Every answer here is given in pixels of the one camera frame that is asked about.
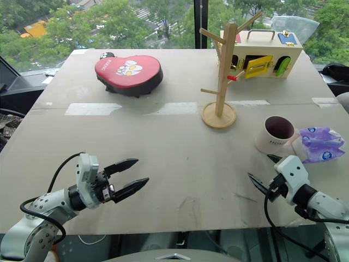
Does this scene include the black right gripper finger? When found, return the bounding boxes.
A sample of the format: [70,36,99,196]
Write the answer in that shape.
[267,154,284,165]
[247,172,271,198]

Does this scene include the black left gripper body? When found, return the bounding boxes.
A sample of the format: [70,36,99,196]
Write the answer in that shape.
[94,168,116,204]

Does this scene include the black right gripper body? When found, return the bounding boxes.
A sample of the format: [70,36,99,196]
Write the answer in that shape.
[268,174,289,203]

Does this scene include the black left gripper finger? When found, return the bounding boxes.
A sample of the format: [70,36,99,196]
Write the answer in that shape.
[112,177,150,204]
[103,158,139,177]

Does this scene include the white mug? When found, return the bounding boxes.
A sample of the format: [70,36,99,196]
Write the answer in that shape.
[254,115,302,155]

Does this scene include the wooden mug tree stand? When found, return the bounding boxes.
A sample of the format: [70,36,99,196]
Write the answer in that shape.
[199,10,264,129]

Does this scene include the purple tissue pack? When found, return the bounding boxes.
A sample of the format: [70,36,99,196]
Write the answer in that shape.
[291,126,345,164]

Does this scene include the wooden latch busy box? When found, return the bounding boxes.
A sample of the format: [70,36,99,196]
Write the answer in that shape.
[219,28,303,81]

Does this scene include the black bag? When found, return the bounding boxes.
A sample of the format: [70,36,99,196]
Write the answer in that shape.
[321,62,349,84]

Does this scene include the black white round object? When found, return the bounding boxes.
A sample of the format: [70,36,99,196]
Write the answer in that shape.
[99,51,118,61]

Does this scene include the clear plastic bag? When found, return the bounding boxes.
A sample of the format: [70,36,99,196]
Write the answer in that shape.
[271,15,320,46]

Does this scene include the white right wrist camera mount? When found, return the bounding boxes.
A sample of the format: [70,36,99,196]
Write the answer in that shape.
[274,155,311,206]

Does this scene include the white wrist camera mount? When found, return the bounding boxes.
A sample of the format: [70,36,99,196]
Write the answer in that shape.
[274,155,311,206]
[75,152,100,210]

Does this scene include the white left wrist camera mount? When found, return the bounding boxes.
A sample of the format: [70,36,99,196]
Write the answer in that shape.
[75,152,100,210]

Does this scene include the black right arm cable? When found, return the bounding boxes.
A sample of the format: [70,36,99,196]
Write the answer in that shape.
[264,174,339,262]

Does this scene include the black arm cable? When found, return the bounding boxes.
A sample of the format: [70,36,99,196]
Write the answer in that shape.
[264,174,339,262]
[20,152,81,243]

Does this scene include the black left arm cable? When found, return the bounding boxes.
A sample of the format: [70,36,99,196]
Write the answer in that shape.
[20,152,81,243]

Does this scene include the black window frame post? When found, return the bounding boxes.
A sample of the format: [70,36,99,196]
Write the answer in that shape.
[193,0,209,50]

